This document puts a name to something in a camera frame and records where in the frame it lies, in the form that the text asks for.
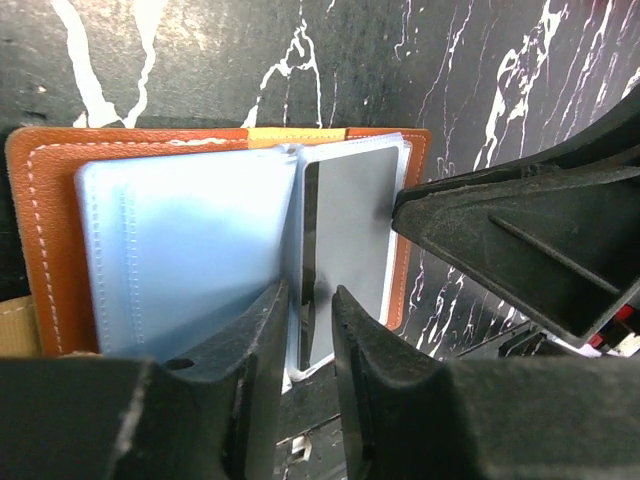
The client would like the dark card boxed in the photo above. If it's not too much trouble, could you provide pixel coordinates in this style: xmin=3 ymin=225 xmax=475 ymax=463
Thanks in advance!
xmin=296 ymin=142 xmax=404 ymax=371

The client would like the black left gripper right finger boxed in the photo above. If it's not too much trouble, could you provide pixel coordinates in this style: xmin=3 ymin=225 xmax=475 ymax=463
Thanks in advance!
xmin=332 ymin=287 xmax=639 ymax=479

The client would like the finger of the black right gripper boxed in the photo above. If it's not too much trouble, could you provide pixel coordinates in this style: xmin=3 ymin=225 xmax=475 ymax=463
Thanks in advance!
xmin=392 ymin=91 xmax=639 ymax=346

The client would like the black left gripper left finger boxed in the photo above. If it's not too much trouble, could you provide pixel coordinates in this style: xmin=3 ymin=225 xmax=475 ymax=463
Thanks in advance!
xmin=1 ymin=282 xmax=289 ymax=479

